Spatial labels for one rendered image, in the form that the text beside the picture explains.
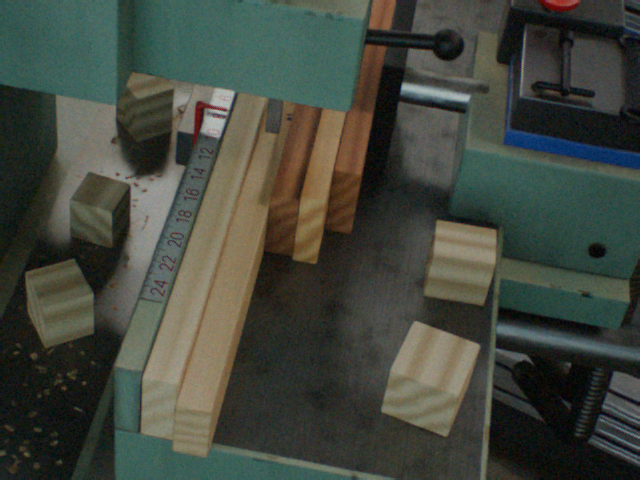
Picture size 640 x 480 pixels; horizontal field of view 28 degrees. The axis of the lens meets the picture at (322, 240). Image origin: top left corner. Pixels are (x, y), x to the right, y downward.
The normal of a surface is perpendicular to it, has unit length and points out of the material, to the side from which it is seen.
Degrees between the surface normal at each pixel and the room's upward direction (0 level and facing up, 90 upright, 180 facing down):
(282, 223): 90
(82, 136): 0
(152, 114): 90
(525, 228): 90
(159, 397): 90
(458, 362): 0
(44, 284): 0
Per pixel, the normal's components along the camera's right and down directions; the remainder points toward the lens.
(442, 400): -0.37, 0.61
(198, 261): 0.11, -0.72
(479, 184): -0.15, 0.67
